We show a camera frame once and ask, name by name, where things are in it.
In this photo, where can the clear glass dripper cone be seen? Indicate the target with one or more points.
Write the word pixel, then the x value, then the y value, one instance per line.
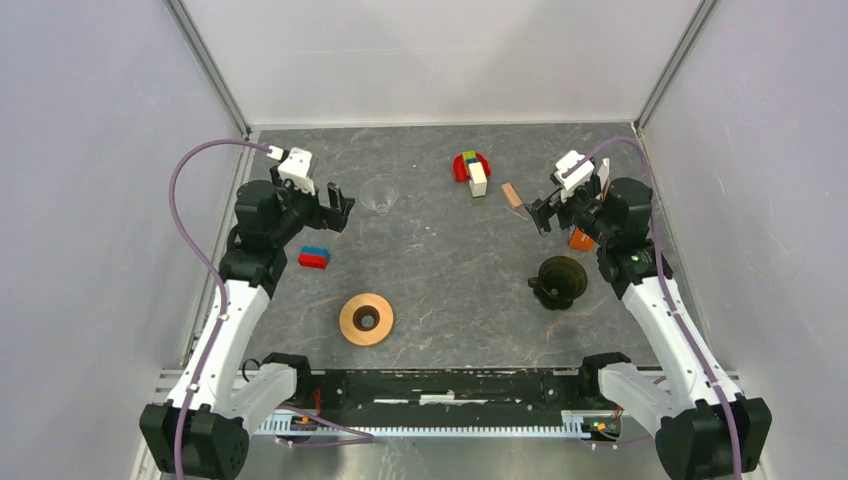
pixel 379 195

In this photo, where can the white toothed cable rail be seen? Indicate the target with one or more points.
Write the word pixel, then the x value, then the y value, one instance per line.
pixel 569 426

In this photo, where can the black coffee server base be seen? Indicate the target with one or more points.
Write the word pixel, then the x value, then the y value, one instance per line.
pixel 560 280

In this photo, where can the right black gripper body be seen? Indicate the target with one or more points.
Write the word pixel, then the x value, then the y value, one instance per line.
pixel 581 210

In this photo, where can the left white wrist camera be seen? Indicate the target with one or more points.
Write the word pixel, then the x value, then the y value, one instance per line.
pixel 296 167

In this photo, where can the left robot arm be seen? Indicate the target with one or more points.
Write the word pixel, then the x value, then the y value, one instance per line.
pixel 204 426

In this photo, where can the round wooden dripper holder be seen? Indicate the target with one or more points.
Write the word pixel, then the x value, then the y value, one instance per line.
pixel 366 319

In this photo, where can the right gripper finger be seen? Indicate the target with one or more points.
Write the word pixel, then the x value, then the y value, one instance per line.
pixel 541 212
pixel 555 198

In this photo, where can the white stacked block tower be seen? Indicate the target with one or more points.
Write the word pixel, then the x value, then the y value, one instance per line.
pixel 476 173

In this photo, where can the red and blue block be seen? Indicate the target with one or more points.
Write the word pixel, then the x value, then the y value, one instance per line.
pixel 314 257

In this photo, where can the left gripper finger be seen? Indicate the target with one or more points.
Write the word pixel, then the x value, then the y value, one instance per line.
pixel 334 220
pixel 340 205

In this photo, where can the small wooden block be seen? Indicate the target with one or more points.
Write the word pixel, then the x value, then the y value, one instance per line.
pixel 511 195

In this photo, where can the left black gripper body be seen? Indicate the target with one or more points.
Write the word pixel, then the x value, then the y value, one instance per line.
pixel 300 207

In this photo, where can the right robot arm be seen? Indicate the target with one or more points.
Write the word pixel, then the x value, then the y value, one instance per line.
pixel 702 424

